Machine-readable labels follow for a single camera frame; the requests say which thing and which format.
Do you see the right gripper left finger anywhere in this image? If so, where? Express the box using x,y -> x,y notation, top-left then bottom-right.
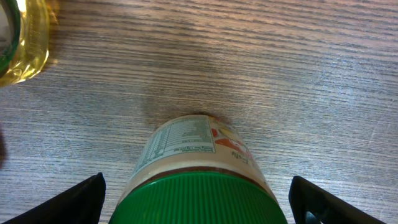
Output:
4,172 -> 106,224

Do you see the clear Vim dish soap bottle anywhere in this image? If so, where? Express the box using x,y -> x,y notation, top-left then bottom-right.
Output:
1,0 -> 50,87

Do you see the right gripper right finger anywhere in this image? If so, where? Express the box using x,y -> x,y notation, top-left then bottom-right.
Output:
289,176 -> 384,224

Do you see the green lid white jar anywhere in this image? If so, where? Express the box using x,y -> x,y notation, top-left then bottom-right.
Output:
110,114 -> 286,224

